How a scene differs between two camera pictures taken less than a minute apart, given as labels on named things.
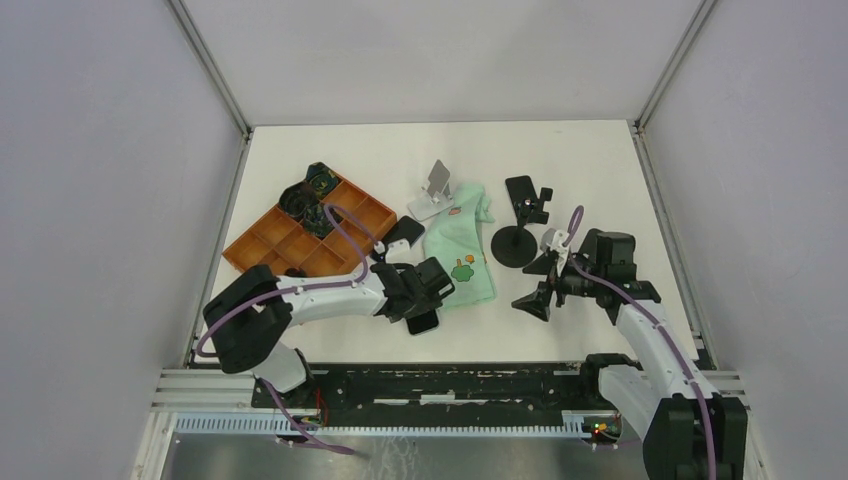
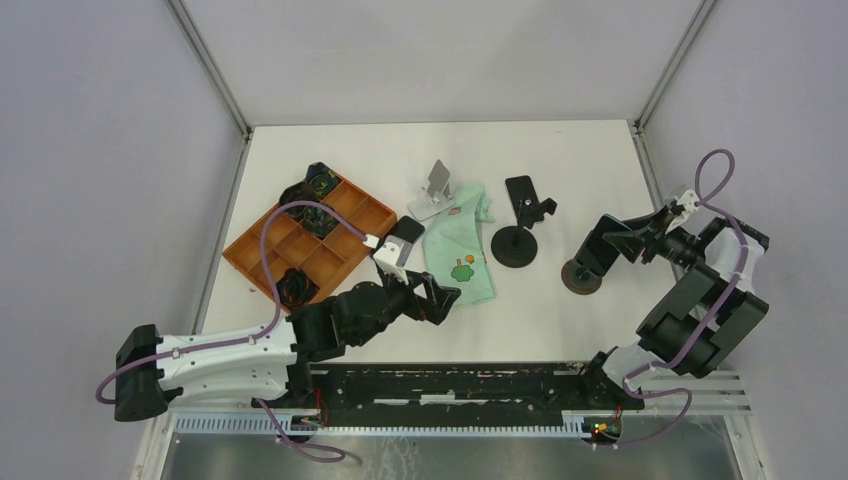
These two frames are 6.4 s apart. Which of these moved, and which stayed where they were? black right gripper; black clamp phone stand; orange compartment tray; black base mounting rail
Moved: black right gripper
Stayed: orange compartment tray; black base mounting rail; black clamp phone stand
